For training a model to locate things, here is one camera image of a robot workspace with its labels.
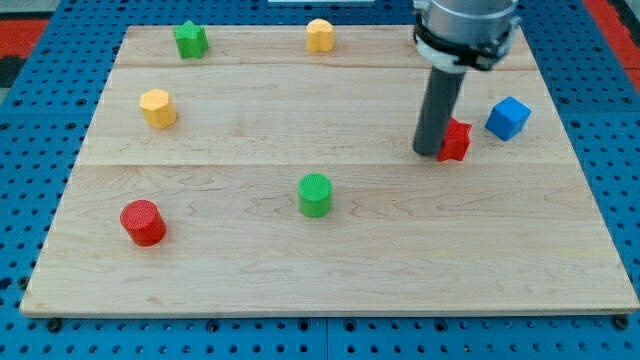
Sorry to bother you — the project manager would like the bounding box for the light wooden board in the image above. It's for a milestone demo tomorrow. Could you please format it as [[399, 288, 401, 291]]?
[[21, 26, 639, 318]]

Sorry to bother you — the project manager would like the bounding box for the green star block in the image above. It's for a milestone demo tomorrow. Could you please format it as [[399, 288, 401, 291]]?
[[173, 20, 209, 59]]

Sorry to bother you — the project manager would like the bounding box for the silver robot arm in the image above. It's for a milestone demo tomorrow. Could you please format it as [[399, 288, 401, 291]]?
[[413, 0, 520, 74]]

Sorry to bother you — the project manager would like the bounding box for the green cylinder block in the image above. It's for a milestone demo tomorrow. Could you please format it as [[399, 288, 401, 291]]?
[[298, 173, 333, 218]]

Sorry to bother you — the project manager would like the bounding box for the red star block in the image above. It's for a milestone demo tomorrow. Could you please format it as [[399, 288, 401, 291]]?
[[436, 117, 472, 162]]

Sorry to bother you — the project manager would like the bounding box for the blue cube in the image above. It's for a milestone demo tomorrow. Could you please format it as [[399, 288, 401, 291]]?
[[485, 97, 531, 141]]

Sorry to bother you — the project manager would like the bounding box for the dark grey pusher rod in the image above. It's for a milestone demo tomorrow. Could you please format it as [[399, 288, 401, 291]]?
[[413, 68, 465, 156]]

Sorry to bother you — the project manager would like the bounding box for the yellow hexagon block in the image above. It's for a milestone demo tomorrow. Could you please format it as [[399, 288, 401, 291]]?
[[139, 89, 177, 129]]

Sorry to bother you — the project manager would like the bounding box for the red cylinder block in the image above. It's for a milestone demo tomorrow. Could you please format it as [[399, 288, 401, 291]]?
[[120, 199, 167, 247]]

